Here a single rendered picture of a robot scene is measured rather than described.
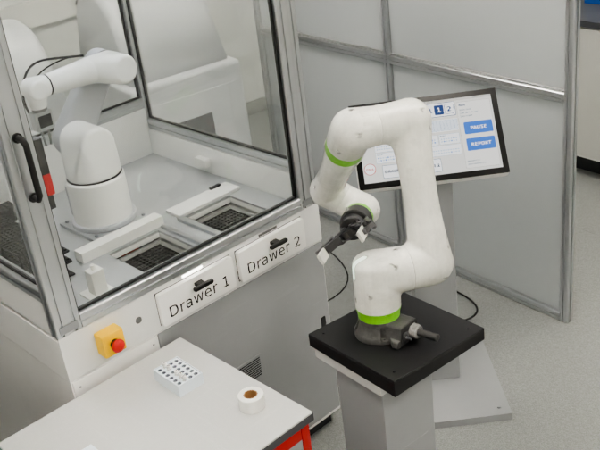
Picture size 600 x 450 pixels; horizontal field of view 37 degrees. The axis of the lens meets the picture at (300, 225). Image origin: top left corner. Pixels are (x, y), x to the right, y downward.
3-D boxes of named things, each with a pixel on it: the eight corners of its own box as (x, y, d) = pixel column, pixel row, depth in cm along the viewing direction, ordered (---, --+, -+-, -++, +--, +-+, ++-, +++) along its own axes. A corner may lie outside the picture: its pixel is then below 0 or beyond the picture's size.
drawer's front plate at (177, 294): (237, 286, 289) (232, 256, 284) (164, 327, 272) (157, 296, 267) (233, 284, 290) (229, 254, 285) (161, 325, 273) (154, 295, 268)
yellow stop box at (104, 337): (129, 348, 260) (123, 328, 257) (107, 360, 256) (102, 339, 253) (119, 342, 264) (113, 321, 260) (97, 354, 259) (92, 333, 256)
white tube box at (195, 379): (204, 383, 254) (202, 371, 253) (180, 397, 250) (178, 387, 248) (179, 366, 263) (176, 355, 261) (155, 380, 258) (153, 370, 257)
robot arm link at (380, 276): (417, 316, 254) (413, 256, 246) (365, 329, 251) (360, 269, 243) (400, 296, 265) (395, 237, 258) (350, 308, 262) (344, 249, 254)
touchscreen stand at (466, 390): (512, 419, 340) (510, 172, 294) (394, 434, 340) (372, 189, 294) (481, 344, 385) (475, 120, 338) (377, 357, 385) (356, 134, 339)
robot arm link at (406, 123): (464, 283, 252) (436, 93, 243) (410, 296, 249) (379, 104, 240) (445, 275, 265) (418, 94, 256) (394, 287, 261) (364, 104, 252)
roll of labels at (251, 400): (270, 401, 244) (268, 388, 242) (257, 417, 239) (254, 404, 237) (247, 395, 247) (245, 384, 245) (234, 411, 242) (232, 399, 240)
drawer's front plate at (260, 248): (306, 246, 307) (303, 218, 302) (243, 282, 290) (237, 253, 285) (303, 245, 308) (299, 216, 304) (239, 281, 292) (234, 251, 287)
